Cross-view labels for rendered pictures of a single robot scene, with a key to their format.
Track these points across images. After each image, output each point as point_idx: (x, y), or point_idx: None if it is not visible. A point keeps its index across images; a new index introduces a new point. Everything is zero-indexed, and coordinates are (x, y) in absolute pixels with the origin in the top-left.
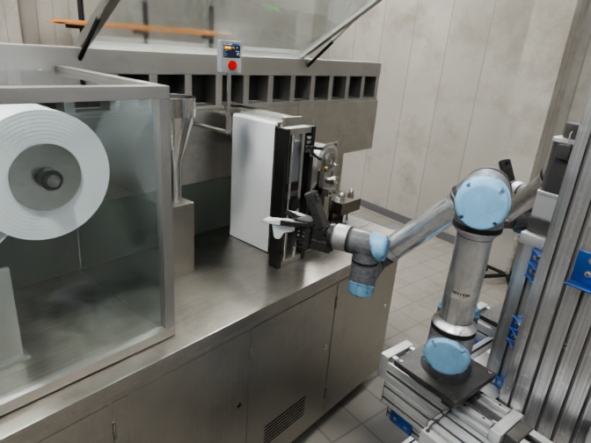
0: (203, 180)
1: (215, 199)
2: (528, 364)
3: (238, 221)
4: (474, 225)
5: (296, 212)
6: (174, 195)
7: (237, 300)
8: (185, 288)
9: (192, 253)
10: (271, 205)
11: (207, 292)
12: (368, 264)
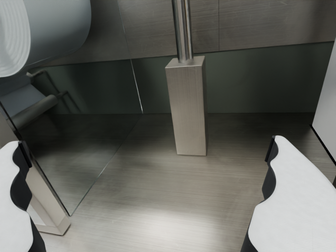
0: (291, 43)
1: (310, 74)
2: None
3: (325, 112)
4: None
5: (315, 178)
6: (178, 51)
7: (185, 244)
8: (164, 175)
9: (201, 135)
10: None
11: (174, 196)
12: None
